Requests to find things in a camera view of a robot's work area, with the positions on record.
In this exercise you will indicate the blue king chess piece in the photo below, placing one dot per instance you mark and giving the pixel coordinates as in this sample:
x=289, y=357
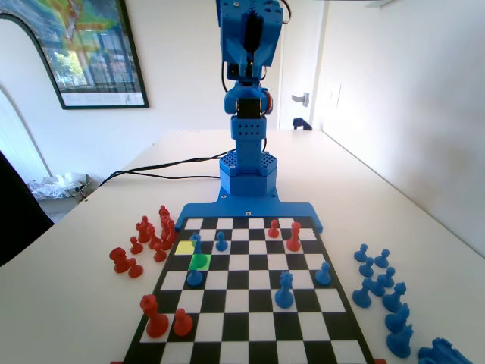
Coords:
x=197, y=250

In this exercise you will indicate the blue printed robot arm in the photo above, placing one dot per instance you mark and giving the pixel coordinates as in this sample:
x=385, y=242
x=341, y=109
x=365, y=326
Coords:
x=248, y=132

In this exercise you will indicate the red pawn chess piece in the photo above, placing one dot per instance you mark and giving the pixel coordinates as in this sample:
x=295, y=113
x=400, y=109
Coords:
x=135, y=270
x=273, y=230
x=163, y=209
x=135, y=247
x=144, y=221
x=159, y=255
x=183, y=325

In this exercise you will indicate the red king chess piece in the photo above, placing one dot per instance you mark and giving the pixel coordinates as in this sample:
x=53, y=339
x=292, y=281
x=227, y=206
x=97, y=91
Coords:
x=293, y=240

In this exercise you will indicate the blue pawn chess piece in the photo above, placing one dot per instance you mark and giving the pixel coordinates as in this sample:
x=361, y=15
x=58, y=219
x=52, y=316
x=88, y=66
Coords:
x=361, y=255
x=366, y=270
x=194, y=280
x=382, y=260
x=377, y=289
x=220, y=244
x=387, y=280

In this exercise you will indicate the red bishop chess piece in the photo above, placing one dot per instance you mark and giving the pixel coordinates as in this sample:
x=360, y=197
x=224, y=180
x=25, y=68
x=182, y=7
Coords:
x=153, y=239
x=173, y=233

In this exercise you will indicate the white curved board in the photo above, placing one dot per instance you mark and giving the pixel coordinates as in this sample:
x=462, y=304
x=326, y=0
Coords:
x=19, y=76

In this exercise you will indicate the blue queen chess piece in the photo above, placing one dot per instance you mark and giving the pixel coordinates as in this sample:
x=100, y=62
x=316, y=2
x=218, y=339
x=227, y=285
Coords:
x=284, y=297

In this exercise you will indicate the blue rook chess piece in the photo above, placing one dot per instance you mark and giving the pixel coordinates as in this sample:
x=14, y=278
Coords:
x=394, y=301

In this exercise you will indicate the red queen chess piece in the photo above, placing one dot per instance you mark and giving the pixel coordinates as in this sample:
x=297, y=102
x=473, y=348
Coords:
x=155, y=324

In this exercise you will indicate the blue knight chess piece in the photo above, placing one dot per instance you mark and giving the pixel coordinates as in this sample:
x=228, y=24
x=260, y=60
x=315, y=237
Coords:
x=401, y=343
x=398, y=321

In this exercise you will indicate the red board corner clip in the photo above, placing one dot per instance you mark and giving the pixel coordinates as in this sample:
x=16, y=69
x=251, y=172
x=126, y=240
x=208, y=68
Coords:
x=380, y=361
x=116, y=361

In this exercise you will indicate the white door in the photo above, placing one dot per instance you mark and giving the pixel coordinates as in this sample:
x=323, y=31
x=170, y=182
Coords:
x=299, y=57

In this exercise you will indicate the blue table clamp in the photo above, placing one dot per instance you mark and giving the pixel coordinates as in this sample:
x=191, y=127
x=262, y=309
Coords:
x=300, y=123

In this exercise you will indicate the black framed poster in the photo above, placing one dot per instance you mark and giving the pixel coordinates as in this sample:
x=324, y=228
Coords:
x=94, y=53

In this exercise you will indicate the cardboard box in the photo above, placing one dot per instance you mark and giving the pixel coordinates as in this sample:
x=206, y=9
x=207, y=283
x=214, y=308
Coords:
x=86, y=186

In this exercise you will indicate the crumpled clear plastic wrap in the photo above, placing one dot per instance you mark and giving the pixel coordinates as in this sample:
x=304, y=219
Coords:
x=55, y=186

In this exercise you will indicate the blue pawn right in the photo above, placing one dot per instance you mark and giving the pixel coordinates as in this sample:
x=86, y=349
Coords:
x=323, y=277

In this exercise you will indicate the black and white chessboard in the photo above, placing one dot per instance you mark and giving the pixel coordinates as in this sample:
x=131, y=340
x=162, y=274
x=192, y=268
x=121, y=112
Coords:
x=250, y=322

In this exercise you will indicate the blue plastic printed part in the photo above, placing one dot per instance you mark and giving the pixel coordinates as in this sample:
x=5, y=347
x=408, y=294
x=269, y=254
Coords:
x=443, y=354

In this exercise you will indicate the blue printed base plate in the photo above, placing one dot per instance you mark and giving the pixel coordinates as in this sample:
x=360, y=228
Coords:
x=212, y=210

